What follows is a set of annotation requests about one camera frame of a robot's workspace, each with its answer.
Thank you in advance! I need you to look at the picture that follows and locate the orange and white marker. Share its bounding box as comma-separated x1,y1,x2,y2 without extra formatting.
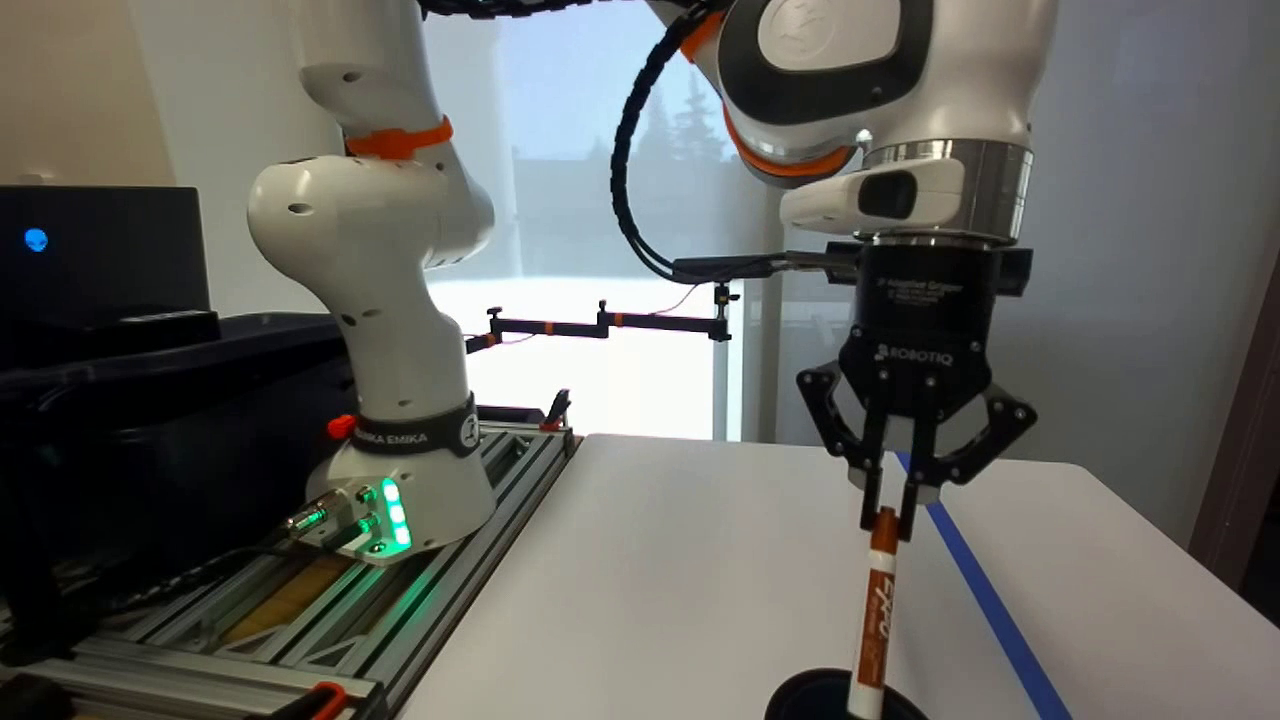
849,456,910,720

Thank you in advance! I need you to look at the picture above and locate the black monitor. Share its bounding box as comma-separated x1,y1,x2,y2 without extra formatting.
0,180,226,360

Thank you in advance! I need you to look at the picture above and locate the black round holder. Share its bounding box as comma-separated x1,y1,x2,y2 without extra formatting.
762,662,934,720

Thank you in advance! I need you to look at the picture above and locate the black camera on stand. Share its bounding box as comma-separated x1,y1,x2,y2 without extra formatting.
668,253,780,282

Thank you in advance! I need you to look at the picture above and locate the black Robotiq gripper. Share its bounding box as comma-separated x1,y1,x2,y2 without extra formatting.
791,238,1043,544

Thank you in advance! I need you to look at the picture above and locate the aluminium rail base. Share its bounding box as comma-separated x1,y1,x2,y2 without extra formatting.
26,392,585,720

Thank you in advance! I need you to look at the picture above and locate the red and black clamp lever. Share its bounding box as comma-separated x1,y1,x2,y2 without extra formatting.
535,383,581,439
302,678,360,720

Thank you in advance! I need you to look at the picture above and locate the white stand pole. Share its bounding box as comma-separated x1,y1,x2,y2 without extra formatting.
707,337,739,443

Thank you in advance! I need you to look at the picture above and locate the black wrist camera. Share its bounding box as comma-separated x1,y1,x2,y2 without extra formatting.
819,235,1040,301

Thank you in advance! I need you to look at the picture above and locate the long blue tape line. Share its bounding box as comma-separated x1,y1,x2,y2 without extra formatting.
892,446,1078,720

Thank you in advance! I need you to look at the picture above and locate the black cabinet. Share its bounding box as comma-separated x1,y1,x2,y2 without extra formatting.
0,312,366,666

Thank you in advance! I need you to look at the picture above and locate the orange strap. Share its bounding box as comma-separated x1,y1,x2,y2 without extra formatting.
339,111,460,165
676,3,734,63

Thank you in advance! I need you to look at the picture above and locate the black braided cable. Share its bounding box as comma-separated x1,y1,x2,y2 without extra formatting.
604,0,739,282

